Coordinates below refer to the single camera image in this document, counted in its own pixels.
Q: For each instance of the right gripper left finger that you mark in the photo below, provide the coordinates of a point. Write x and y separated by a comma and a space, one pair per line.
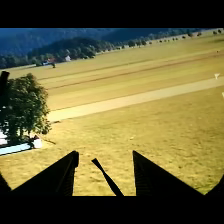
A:
56, 180

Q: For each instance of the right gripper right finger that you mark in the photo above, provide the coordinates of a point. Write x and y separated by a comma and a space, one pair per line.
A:
153, 181

